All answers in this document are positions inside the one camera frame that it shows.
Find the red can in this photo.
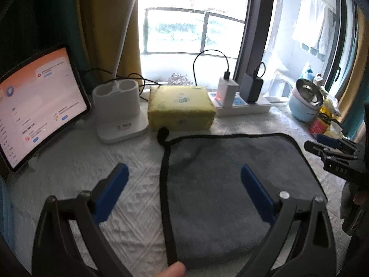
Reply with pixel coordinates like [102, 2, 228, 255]
[309, 112, 332, 138]

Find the yellow packet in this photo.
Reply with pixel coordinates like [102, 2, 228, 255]
[319, 97, 340, 119]

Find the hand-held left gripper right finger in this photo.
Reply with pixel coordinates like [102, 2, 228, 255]
[239, 164, 338, 277]

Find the black lamp cable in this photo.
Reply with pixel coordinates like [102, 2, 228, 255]
[82, 68, 158, 93]

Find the hanging white clothing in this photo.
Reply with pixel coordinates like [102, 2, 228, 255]
[291, 0, 336, 62]

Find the white charger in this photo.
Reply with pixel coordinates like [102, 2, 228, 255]
[217, 76, 239, 107]

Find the blue bottle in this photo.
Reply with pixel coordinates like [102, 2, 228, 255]
[301, 62, 315, 82]

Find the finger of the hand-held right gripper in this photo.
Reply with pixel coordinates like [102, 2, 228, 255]
[316, 134, 361, 152]
[304, 140, 358, 163]

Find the person's right hand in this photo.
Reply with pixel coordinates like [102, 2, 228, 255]
[353, 191, 369, 208]

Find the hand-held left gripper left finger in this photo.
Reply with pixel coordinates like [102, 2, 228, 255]
[32, 163, 129, 277]

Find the light blue pot, steel lid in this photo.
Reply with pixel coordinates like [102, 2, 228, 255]
[288, 78, 325, 122]

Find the yellow tissue pack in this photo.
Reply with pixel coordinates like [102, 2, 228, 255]
[147, 85, 217, 131]

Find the yellow curtain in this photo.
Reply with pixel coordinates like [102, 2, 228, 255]
[77, 0, 142, 85]
[337, 0, 369, 113]

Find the grey towel with black edging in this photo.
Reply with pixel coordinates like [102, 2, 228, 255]
[157, 127, 328, 269]

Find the white power strip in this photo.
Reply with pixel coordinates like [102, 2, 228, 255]
[208, 91, 272, 117]

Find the dark grey charger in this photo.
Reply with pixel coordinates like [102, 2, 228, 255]
[240, 73, 265, 103]

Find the tablet with lit screen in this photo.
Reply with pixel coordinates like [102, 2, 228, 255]
[0, 45, 92, 173]

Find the person's left hand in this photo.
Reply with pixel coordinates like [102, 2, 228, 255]
[152, 261, 187, 277]

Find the black charger cable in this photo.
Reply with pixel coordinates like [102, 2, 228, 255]
[193, 50, 231, 86]
[253, 62, 266, 78]

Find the white desk lamp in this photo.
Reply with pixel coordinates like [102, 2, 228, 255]
[92, 0, 237, 145]

